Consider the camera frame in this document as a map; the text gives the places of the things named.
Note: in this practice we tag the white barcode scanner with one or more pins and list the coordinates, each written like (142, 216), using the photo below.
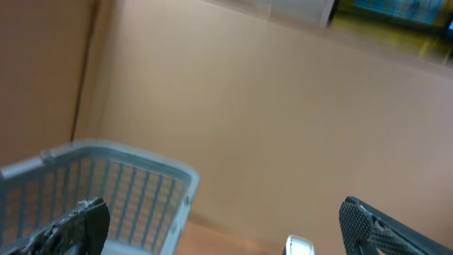
(296, 245)

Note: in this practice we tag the grey plastic shopping basket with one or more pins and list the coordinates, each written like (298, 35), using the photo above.
(148, 197)

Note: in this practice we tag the cardboard enclosure panel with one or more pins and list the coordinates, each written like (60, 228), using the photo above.
(282, 120)

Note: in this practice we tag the black framed window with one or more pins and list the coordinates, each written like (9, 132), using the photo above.
(423, 27)

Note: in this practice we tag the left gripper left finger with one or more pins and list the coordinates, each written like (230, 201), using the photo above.
(84, 230)

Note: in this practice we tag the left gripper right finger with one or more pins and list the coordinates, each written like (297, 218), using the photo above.
(368, 231)

